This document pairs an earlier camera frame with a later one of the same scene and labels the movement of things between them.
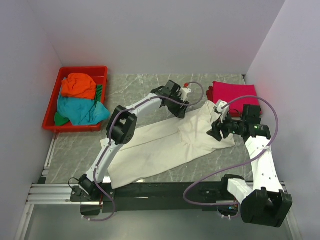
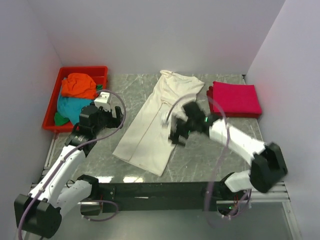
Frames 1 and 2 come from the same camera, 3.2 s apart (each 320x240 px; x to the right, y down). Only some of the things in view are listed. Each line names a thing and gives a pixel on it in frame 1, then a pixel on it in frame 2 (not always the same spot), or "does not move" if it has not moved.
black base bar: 165,196 does not move
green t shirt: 60,120 does not move
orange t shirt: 79,85 does not move
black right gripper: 217,127 → 175,133
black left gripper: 178,112 → 114,122
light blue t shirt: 81,111 does not move
